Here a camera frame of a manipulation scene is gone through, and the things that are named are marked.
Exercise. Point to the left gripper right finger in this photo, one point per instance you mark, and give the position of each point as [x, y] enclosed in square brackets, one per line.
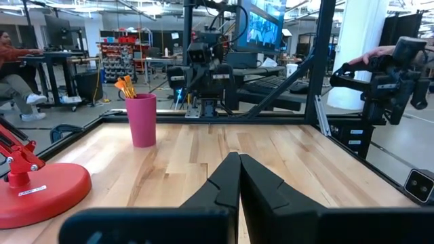
[288, 220]

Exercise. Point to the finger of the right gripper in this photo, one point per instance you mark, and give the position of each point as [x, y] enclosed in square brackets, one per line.
[176, 79]
[222, 81]

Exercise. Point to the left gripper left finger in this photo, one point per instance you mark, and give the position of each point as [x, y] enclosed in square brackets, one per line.
[190, 220]

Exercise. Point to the black keyboard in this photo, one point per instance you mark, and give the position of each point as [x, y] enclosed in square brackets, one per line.
[271, 84]

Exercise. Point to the black computer desk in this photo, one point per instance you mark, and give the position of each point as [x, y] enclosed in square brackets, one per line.
[271, 100]

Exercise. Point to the red plastic cup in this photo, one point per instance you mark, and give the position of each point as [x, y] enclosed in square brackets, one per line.
[141, 122]

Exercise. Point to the red parts bin shelf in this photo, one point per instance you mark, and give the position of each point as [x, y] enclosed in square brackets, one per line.
[117, 61]

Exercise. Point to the computer monitor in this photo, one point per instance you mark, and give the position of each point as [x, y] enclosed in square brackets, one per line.
[264, 27]

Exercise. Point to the white trash bin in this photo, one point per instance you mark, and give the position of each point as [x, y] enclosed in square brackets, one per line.
[291, 70]

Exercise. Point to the silver aluminium bar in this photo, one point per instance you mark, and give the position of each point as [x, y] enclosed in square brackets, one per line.
[322, 115]

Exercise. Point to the background desk with monitor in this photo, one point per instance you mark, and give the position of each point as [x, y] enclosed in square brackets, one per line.
[54, 57]

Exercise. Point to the red desk lamp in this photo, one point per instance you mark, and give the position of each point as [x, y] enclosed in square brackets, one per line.
[44, 193]

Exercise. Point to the person's hand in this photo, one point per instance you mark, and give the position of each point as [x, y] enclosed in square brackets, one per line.
[376, 52]

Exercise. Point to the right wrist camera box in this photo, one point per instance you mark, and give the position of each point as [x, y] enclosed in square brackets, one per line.
[197, 52]

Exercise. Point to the silver mounting bracket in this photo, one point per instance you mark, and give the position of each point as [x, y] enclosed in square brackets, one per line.
[192, 112]

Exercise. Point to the black table frame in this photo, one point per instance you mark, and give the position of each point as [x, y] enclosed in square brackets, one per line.
[320, 67]

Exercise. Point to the black table-level camera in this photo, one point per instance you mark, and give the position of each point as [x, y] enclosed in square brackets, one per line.
[418, 186]

